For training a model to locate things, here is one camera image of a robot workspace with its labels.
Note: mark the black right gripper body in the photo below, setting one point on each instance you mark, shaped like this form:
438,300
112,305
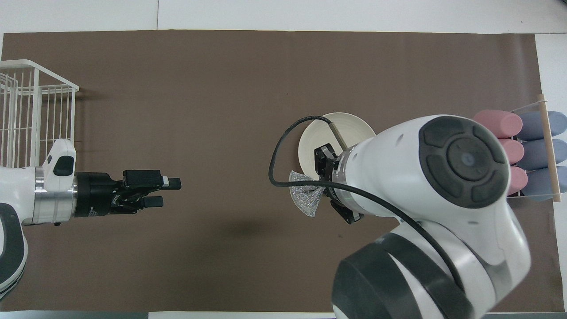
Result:
332,186

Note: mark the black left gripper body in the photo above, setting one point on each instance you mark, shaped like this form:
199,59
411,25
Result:
95,195

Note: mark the silver mesh sponge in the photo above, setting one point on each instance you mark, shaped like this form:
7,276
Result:
305,197

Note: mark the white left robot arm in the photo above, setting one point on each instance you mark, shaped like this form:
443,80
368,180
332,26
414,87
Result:
17,190

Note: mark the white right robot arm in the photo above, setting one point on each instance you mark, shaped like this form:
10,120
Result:
443,212

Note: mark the cream round plate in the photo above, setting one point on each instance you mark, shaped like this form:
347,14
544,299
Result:
312,146

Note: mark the brown table mat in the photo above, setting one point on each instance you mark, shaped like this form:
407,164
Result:
199,110

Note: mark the pink cup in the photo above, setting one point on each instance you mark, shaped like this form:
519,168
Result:
519,179
514,150
505,124

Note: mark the rack of pink blue cups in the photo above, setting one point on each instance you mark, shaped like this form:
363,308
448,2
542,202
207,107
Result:
549,150

